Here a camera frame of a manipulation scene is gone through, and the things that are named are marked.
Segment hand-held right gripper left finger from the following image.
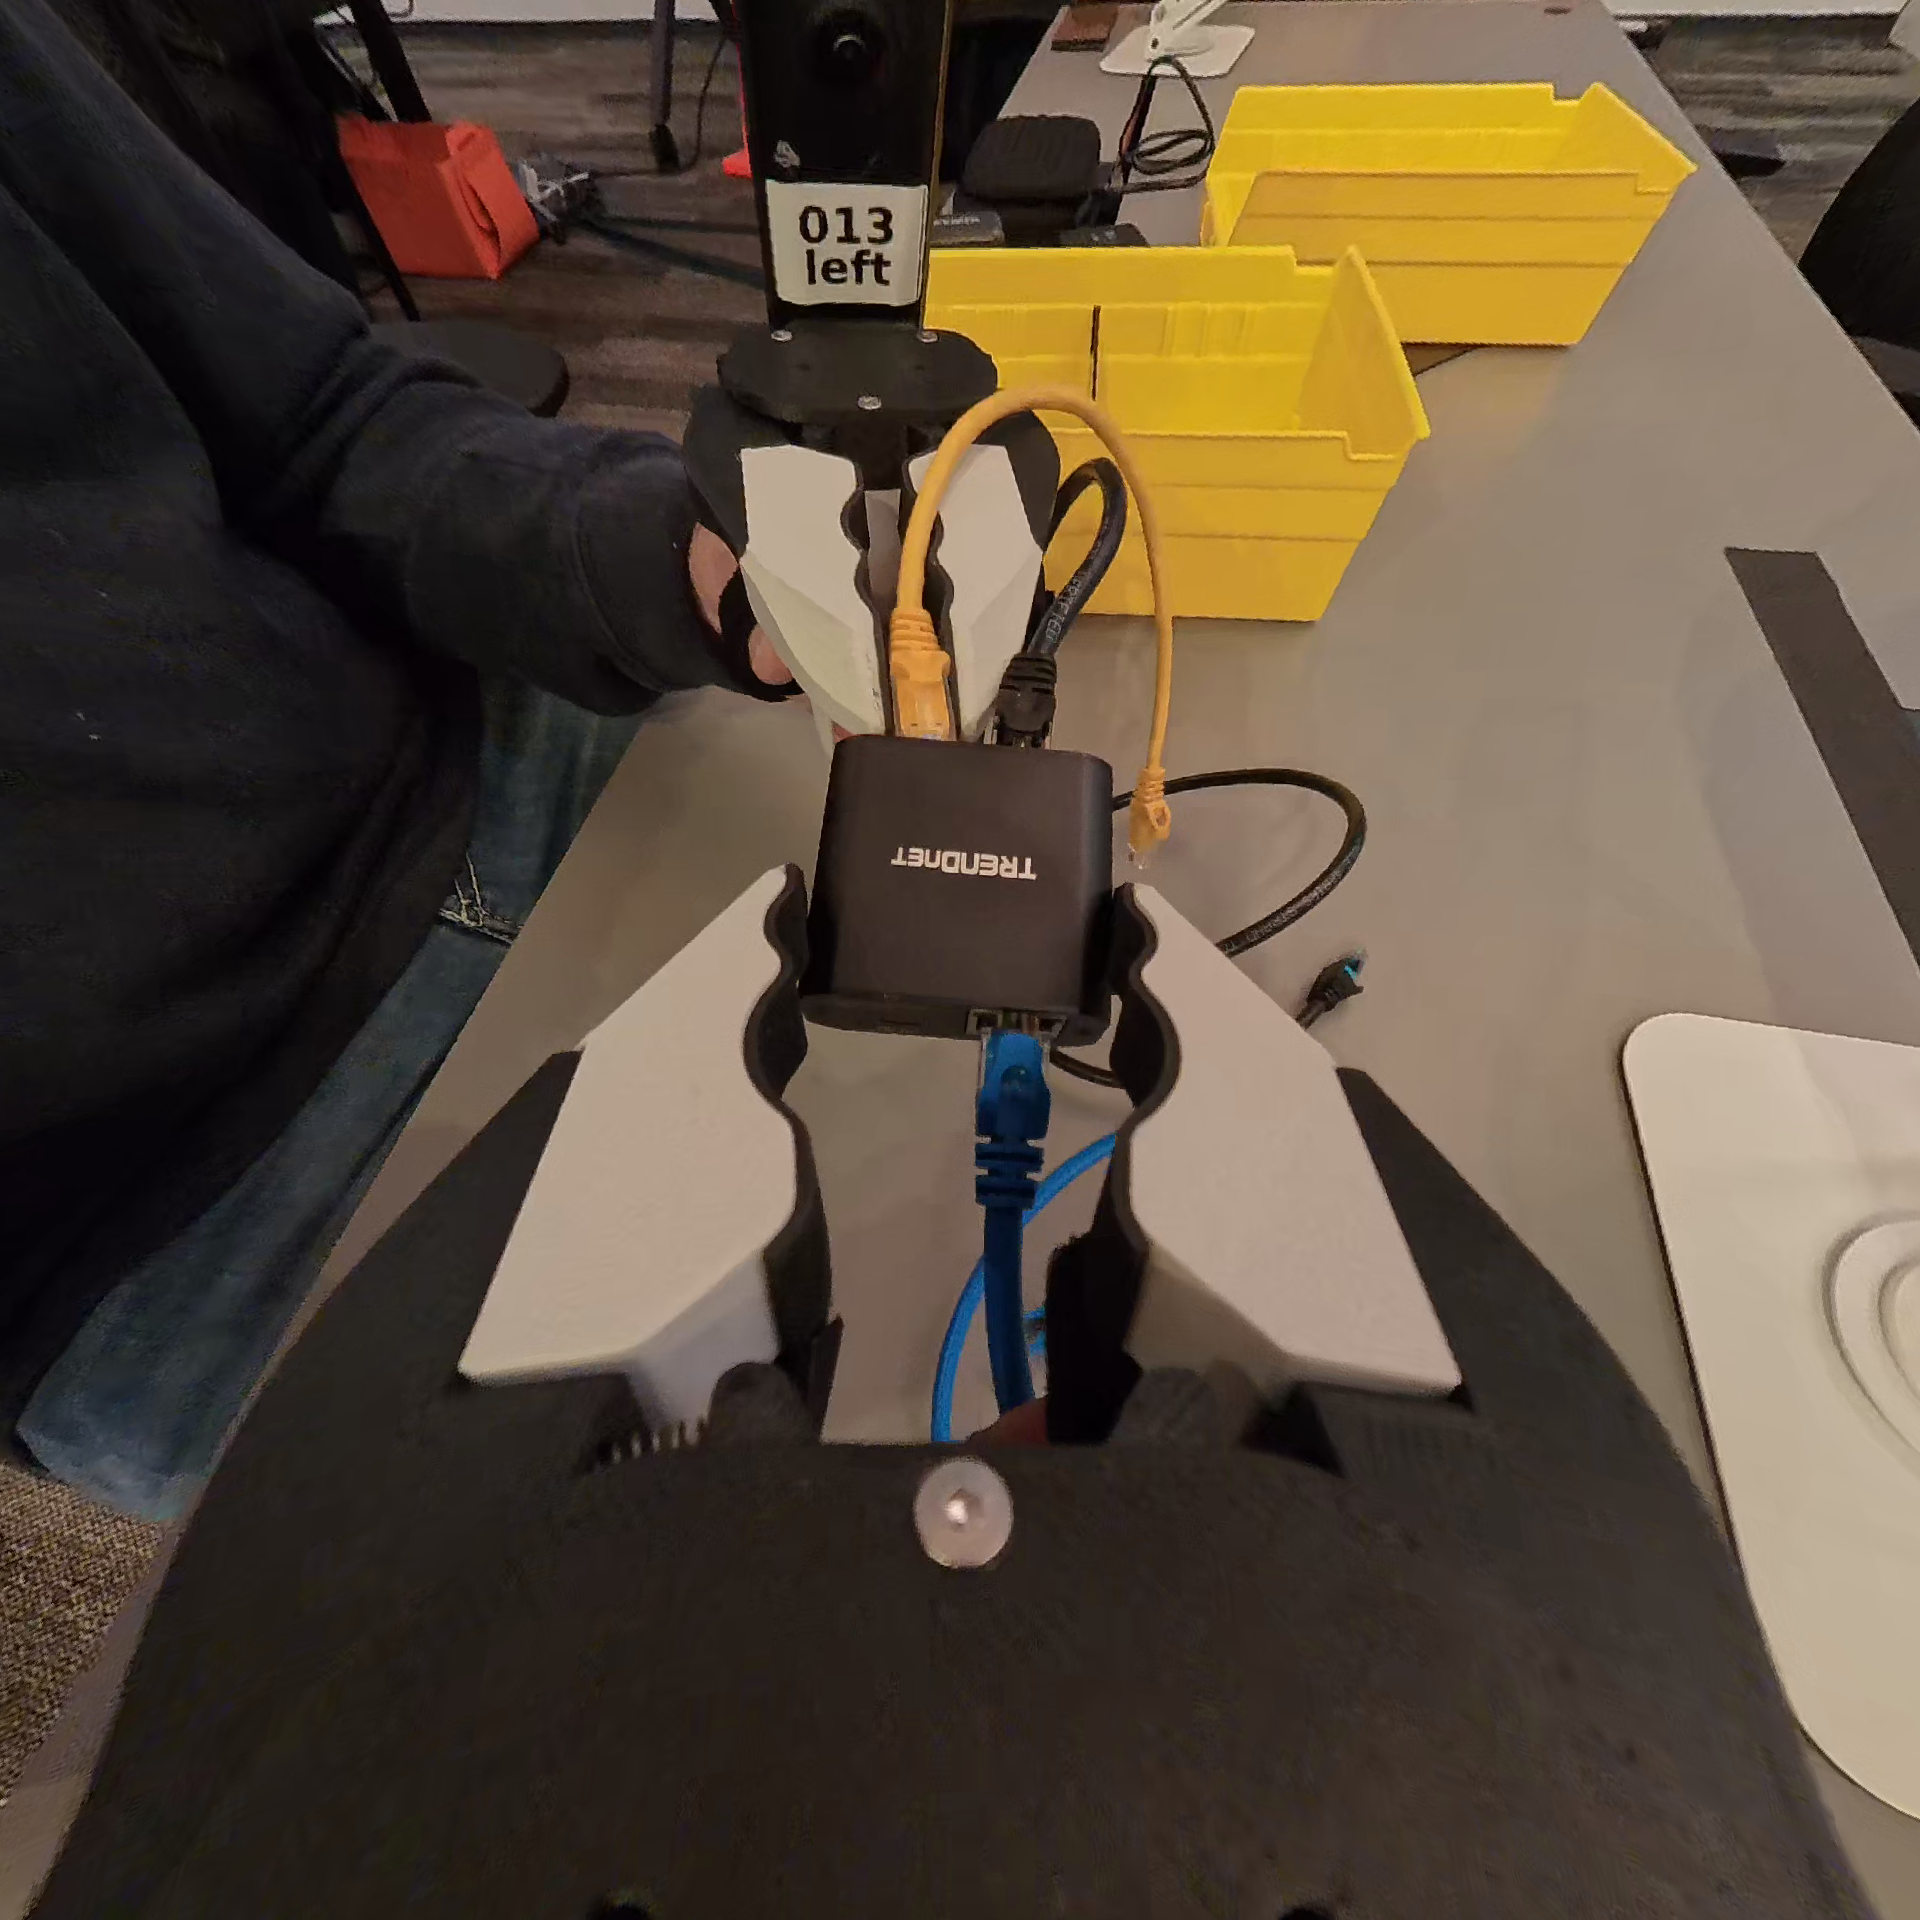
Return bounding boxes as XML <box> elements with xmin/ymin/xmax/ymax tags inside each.
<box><xmin>457</xmin><ymin>862</ymin><xmax>835</xmax><ymax>1425</ymax></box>

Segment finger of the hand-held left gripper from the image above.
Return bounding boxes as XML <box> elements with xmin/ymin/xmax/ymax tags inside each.
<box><xmin>738</xmin><ymin>440</ymin><xmax>897</xmax><ymax>753</ymax></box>
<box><xmin>904</xmin><ymin>432</ymin><xmax>1046</xmax><ymax>744</ymax></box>

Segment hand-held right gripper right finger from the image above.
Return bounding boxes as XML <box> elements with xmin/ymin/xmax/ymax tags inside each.
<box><xmin>1049</xmin><ymin>883</ymin><xmax>1466</xmax><ymax>1441</ymax></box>

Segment orange ethernet cable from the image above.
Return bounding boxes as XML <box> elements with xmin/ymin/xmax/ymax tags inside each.
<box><xmin>886</xmin><ymin>387</ymin><xmax>1176</xmax><ymax>875</ymax></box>

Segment black ethernet cable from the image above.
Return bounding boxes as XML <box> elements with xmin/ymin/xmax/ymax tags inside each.
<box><xmin>997</xmin><ymin>457</ymin><xmax>1370</xmax><ymax>1033</ymax></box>

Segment yellow plastic bin with divider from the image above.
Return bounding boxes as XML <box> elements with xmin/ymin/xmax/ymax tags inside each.
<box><xmin>921</xmin><ymin>245</ymin><xmax>1432</xmax><ymax>625</ymax></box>

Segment blue ethernet cable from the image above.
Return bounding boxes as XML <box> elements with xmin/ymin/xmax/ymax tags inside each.
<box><xmin>932</xmin><ymin>1035</ymin><xmax>1121</xmax><ymax>1444</ymax></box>

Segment black network switch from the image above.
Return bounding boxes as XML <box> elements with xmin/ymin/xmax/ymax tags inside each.
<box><xmin>795</xmin><ymin>735</ymin><xmax>1121</xmax><ymax>1047</ymax></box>

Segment person's left forearm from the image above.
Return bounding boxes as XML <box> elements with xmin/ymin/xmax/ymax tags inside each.
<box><xmin>195</xmin><ymin>321</ymin><xmax>707</xmax><ymax>720</ymax></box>

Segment person's left hand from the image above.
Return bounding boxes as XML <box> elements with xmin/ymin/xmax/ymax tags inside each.
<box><xmin>660</xmin><ymin>509</ymin><xmax>806</xmax><ymax>707</ymax></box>

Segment person's legs in jeans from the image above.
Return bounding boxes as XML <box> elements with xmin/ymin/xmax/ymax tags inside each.
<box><xmin>17</xmin><ymin>704</ymin><xmax>648</xmax><ymax>1520</ymax></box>

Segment white stand base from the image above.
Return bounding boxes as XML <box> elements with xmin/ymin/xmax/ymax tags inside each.
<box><xmin>1099</xmin><ymin>0</ymin><xmax>1258</xmax><ymax>78</ymax></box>

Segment round black stool base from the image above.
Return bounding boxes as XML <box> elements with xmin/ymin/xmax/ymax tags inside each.
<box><xmin>402</xmin><ymin>320</ymin><xmax>571</xmax><ymax>423</ymax></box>

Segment orange plastic container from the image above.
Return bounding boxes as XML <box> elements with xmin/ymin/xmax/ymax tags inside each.
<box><xmin>337</xmin><ymin>117</ymin><xmax>542</xmax><ymax>281</ymax></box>

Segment white document stand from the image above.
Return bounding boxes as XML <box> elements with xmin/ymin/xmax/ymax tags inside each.
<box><xmin>1624</xmin><ymin>1012</ymin><xmax>1920</xmax><ymax>1824</ymax></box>

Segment person's torso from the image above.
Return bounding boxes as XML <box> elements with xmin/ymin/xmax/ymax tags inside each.
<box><xmin>0</xmin><ymin>0</ymin><xmax>506</xmax><ymax>1441</ymax></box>

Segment black tape strip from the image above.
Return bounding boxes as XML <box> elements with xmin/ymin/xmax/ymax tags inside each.
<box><xmin>1726</xmin><ymin>545</ymin><xmax>1920</xmax><ymax>963</ymax></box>

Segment black office chair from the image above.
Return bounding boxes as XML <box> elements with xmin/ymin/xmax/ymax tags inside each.
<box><xmin>1797</xmin><ymin>102</ymin><xmax>1920</xmax><ymax>424</ymax></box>

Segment thin black cable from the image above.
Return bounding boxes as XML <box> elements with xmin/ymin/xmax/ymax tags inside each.
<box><xmin>1122</xmin><ymin>56</ymin><xmax>1217</xmax><ymax>191</ymax></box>

